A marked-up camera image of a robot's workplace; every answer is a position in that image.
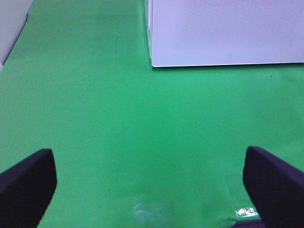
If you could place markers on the white microwave door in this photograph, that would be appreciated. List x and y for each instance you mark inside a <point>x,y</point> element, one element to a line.
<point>228,33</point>

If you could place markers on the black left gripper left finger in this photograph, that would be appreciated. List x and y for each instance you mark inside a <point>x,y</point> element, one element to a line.
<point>26,190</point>

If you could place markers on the white microwave oven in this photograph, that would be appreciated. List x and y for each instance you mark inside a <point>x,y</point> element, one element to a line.
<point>225,31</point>

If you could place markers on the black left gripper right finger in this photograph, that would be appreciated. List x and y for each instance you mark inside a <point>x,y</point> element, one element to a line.
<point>275,187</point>

